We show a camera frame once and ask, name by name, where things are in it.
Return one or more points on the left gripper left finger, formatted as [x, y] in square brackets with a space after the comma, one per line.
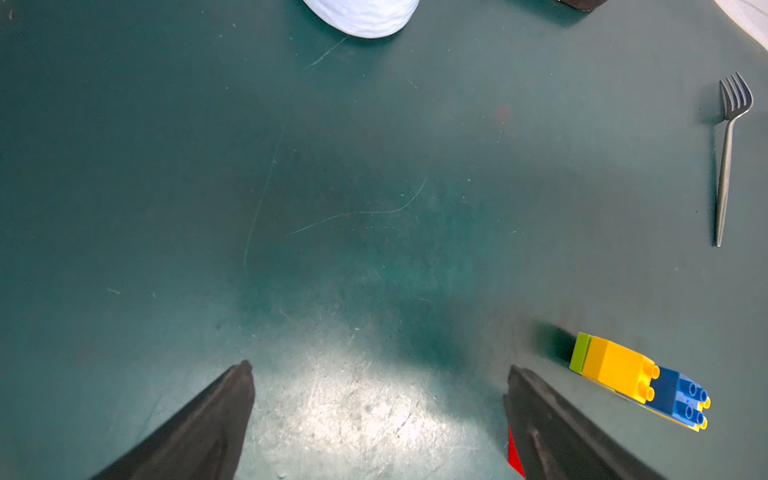
[203, 440]

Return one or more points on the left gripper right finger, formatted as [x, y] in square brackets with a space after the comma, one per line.
[555, 440]

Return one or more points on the red lego brick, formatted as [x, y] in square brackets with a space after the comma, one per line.
[513, 455]

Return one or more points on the green lego brick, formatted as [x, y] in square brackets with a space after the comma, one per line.
[580, 352]

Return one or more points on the yellow lego brick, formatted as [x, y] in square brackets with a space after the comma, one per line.
[688, 412]
[620, 369]

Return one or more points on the blue lego brick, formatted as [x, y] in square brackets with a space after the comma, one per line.
[669, 385]

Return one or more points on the green table mat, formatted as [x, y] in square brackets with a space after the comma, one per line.
[381, 228]

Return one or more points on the metal tweezers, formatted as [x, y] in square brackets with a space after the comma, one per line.
[737, 101]

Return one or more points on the black metal mug tree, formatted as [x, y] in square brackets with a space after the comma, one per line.
[585, 6]

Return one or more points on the light blue mug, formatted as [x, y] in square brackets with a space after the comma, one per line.
[367, 19]

